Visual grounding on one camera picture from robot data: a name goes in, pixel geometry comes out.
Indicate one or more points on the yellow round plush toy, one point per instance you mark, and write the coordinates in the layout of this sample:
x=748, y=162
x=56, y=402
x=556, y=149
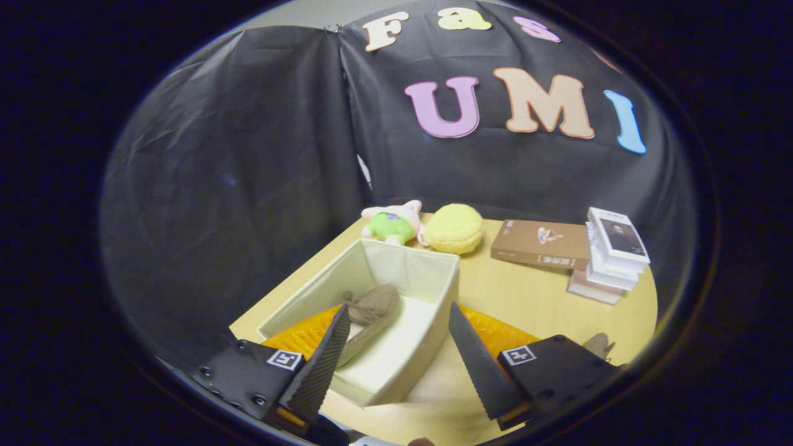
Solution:
x=454, y=229

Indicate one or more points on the pale pink book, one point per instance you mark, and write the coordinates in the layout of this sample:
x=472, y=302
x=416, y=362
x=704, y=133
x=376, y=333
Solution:
x=595, y=291

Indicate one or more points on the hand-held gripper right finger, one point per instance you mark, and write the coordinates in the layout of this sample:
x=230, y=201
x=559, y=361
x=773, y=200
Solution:
x=480, y=365

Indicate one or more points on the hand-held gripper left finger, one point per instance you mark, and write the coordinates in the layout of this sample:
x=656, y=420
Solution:
x=322, y=365

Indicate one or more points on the plain white book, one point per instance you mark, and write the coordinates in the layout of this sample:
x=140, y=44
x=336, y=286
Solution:
x=610, y=269

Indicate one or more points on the black backdrop cloth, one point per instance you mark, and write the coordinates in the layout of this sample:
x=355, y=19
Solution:
x=248, y=186

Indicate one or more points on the pink and green plush toy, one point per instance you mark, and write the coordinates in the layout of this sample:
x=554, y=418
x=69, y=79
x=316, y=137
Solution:
x=393, y=226

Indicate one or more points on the white portrait cover book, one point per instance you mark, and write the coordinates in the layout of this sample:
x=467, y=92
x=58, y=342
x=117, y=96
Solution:
x=619, y=235

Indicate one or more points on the beige fabric storage box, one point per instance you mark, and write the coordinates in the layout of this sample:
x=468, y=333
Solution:
x=409, y=272

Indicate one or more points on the brown book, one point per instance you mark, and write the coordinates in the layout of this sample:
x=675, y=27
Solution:
x=539, y=244

